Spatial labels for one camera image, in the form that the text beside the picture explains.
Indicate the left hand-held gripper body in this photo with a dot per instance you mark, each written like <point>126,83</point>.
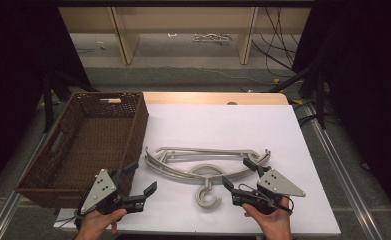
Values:
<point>99,191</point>

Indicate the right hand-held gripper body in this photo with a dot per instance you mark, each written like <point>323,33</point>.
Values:
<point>276,185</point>

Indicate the grey plastic clothes hanger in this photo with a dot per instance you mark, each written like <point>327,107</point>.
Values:
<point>216,151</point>
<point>164,168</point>

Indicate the brown wicker basket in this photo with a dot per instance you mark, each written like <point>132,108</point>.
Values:
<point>93,140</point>

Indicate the person's left hand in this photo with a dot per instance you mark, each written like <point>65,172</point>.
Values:
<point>96,226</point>

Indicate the person's right hand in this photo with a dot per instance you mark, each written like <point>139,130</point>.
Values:
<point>276,223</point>

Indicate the white table sheet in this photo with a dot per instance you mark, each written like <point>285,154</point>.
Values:
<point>216,126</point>

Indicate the black metal stand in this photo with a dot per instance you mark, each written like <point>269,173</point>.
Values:
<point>320,100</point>
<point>48,100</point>

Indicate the white hangers on floor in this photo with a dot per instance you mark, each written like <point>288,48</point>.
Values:
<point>212,37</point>

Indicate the beige wooden shelf unit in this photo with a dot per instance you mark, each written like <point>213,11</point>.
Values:
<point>183,20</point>

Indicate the aluminium floor rail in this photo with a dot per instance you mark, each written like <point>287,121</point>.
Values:
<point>6,208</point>
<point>343,173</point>

